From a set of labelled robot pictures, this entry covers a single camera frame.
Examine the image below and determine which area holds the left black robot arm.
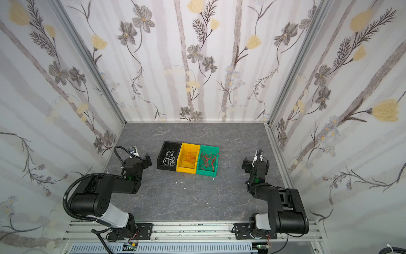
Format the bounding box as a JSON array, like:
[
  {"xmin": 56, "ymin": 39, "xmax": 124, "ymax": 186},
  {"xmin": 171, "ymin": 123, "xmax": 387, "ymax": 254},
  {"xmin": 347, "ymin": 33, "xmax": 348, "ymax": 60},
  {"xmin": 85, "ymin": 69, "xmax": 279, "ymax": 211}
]
[{"xmin": 62, "ymin": 146, "xmax": 152, "ymax": 242}]

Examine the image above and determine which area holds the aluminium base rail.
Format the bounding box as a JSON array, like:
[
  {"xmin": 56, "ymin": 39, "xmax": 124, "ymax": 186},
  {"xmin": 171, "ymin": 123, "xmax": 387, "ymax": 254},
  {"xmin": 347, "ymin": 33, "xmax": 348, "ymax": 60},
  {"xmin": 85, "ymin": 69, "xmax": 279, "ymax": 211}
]
[{"xmin": 61, "ymin": 221, "xmax": 323, "ymax": 243}]

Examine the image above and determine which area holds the white cable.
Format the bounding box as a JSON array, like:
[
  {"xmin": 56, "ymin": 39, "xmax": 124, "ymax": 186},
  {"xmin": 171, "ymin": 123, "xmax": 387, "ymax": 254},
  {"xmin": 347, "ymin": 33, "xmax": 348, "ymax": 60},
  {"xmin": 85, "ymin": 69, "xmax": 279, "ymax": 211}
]
[{"xmin": 162, "ymin": 150, "xmax": 178, "ymax": 167}]

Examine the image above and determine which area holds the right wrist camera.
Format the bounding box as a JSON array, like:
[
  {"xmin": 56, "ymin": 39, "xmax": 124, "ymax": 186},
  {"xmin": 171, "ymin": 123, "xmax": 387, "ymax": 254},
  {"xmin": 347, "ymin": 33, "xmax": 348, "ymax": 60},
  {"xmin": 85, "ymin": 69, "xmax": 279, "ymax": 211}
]
[{"xmin": 252, "ymin": 149, "xmax": 263, "ymax": 167}]

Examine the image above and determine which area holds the red cable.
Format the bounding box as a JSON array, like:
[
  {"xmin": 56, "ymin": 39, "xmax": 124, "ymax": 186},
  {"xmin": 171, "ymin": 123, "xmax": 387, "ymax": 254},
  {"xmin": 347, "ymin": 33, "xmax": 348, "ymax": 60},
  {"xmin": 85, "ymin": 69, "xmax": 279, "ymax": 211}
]
[{"xmin": 200, "ymin": 150, "xmax": 219, "ymax": 170}]

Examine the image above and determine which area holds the yellow plastic bin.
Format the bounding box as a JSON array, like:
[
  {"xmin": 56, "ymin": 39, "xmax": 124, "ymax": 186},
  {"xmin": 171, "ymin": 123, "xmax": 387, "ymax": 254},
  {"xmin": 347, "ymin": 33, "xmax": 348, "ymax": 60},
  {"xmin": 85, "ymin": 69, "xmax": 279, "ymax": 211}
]
[{"xmin": 177, "ymin": 143, "xmax": 200, "ymax": 174}]

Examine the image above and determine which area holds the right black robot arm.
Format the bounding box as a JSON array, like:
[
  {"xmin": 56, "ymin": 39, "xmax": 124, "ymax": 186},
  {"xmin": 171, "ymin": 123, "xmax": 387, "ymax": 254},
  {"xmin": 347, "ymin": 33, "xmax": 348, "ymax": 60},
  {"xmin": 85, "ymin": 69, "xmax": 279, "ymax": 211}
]
[{"xmin": 231, "ymin": 149, "xmax": 310, "ymax": 240}]

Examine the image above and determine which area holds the white slotted cable duct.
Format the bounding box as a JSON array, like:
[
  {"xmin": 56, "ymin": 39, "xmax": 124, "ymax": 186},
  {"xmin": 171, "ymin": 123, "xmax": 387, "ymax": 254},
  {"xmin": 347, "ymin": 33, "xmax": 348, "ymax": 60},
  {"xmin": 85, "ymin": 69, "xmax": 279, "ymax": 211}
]
[{"xmin": 69, "ymin": 242, "xmax": 254, "ymax": 254}]

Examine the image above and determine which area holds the black plastic bin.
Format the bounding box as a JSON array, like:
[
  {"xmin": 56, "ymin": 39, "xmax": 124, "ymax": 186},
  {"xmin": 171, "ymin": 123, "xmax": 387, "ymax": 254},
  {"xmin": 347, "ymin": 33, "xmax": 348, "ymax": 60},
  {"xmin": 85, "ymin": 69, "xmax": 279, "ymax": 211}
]
[{"xmin": 157, "ymin": 141, "xmax": 182, "ymax": 171}]

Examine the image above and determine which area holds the green plastic bin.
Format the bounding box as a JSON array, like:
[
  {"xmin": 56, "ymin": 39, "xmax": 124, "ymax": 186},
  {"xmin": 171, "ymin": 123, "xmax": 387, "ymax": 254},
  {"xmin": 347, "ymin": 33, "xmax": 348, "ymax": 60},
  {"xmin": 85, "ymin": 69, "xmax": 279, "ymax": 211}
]
[{"xmin": 196, "ymin": 145, "xmax": 219, "ymax": 177}]

